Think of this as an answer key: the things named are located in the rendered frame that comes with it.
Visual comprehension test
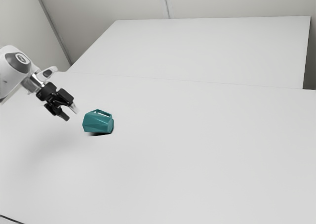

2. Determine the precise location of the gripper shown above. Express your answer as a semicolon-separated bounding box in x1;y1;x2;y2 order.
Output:
36;82;80;122

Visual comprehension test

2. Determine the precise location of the teal faceted mug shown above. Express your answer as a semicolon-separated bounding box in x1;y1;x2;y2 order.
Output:
81;109;115;135

